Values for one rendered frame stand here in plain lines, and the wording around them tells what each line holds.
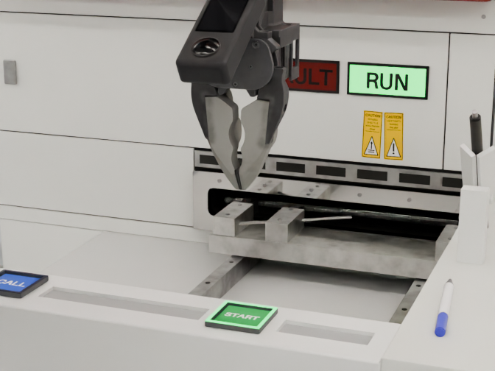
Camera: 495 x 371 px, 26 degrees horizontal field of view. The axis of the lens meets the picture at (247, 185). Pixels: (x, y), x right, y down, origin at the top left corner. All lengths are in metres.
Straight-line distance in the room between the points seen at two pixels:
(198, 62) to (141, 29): 0.78
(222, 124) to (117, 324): 0.23
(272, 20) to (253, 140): 0.11
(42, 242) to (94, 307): 0.76
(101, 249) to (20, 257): 0.23
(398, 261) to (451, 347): 0.49
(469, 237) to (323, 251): 0.35
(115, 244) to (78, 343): 0.63
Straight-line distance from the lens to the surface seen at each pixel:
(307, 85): 1.58
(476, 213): 1.20
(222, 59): 0.89
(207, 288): 1.44
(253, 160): 0.99
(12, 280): 1.17
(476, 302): 1.11
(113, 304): 1.11
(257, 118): 0.98
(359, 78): 1.56
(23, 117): 1.80
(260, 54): 0.96
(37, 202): 1.83
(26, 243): 1.86
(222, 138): 0.99
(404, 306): 1.39
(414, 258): 1.48
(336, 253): 1.50
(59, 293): 1.15
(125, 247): 1.70
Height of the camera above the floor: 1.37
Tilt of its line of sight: 16 degrees down
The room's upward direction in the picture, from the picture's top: straight up
